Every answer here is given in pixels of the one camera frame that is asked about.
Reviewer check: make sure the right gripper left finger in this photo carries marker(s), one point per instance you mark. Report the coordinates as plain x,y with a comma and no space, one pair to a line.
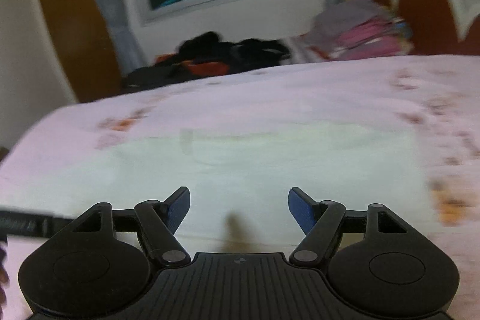
104,260

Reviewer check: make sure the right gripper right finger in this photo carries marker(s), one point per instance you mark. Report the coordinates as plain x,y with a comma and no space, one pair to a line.
372,260

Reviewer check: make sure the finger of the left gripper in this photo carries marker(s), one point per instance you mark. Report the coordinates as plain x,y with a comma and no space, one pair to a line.
14,222

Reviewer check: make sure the white knit sweater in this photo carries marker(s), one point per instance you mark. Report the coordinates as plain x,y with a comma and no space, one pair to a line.
239,183

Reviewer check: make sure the stack of folded clothes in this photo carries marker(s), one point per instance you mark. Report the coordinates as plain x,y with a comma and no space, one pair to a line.
354,30

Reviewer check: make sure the pile of dark clothes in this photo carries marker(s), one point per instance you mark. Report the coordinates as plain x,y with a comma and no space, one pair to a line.
206,56

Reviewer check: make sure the pink floral bed sheet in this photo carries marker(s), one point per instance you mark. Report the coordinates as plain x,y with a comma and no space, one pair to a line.
434,97

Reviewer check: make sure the brown wooden door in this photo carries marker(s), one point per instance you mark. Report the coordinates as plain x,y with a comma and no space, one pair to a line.
83,47

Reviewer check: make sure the red white scalloped headboard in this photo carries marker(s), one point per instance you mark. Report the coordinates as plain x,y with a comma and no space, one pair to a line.
439,26

